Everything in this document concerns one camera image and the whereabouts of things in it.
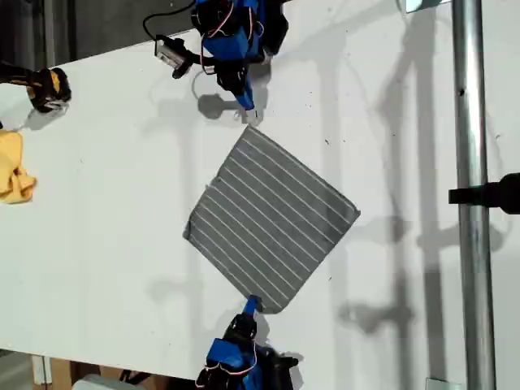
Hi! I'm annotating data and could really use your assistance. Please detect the camera black cable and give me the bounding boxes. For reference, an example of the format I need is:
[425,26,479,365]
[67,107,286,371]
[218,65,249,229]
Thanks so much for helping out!
[142,0,197,41]

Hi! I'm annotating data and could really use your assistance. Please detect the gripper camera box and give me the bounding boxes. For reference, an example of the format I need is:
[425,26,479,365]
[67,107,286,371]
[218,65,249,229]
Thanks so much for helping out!
[263,348,301,390]
[154,34,194,80]

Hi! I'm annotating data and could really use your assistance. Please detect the black clamp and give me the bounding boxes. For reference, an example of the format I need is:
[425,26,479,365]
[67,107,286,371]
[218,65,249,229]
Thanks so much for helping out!
[448,172,520,216]

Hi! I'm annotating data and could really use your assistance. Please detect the yellow cloth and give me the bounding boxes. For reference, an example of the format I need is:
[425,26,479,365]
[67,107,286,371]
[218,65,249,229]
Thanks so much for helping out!
[0,128,38,205]

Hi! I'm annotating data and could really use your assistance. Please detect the white frame bar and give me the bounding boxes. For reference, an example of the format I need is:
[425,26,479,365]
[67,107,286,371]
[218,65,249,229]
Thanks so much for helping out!
[31,354,53,385]

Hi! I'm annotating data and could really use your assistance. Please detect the grey striped towel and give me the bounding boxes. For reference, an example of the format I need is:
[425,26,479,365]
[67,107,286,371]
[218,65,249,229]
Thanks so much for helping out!
[182,110,362,316]

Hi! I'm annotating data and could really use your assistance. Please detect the steel post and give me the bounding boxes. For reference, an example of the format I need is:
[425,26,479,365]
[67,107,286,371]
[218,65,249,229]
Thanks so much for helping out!
[449,0,499,390]

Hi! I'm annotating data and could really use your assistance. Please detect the camera black stalk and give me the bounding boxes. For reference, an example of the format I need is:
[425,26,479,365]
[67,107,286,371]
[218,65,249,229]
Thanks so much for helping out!
[184,50,223,76]

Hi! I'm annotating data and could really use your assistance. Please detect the white plastic object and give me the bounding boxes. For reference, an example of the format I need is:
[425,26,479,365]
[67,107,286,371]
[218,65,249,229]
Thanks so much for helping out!
[71,373,127,390]

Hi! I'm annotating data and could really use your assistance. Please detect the brown cardboard box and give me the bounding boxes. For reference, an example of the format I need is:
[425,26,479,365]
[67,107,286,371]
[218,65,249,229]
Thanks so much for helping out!
[48,357,171,390]

